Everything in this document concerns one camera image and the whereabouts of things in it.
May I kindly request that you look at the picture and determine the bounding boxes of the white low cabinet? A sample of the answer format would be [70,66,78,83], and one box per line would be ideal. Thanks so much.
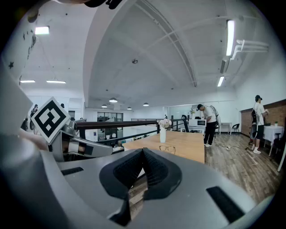
[189,119,207,134]

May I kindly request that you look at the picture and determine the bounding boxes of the pink flower bouquet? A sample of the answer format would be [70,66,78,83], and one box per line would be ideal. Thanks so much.
[157,118,172,130]

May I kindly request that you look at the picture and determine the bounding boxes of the white cloth covered table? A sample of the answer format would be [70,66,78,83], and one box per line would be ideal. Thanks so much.
[263,125,286,157]

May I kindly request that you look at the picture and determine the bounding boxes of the ceiling air conditioner unit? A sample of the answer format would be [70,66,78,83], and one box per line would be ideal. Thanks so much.
[220,55,230,74]

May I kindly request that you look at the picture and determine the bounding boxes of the black shelf cabinet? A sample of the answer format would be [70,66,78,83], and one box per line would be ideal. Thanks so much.
[97,127,123,143]

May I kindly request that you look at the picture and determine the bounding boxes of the black head camera rig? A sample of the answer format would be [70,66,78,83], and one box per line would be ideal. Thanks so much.
[105,0,123,9]

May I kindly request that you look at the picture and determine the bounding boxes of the brown eyeglasses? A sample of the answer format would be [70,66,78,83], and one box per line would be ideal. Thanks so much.
[158,144,177,155]

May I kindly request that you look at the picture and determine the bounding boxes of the white ceiling pipes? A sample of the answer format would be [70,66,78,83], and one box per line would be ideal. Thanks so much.
[230,39,270,60]

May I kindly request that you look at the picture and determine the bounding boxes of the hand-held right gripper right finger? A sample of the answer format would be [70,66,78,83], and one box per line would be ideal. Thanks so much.
[134,147,257,229]

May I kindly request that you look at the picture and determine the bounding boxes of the person's left hand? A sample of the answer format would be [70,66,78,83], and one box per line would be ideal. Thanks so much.
[62,143,87,155]

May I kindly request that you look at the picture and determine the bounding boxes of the rectangular panel ceiling light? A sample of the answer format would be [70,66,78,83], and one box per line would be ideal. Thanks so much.
[34,25,50,35]

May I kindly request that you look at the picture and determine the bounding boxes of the black metal railing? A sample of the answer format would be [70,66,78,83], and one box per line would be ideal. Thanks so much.
[75,118,193,149]

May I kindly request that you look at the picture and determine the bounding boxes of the small white table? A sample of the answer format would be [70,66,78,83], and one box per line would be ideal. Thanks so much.
[220,122,233,135]

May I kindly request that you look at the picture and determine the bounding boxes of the person's left forearm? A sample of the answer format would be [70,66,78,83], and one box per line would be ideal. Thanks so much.
[17,128,49,151]

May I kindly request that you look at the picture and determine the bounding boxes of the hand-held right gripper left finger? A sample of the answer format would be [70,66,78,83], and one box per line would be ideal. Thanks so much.
[57,147,145,226]

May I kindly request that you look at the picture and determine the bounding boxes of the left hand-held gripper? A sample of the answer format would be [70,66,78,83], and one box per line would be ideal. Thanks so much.
[30,96,114,162]

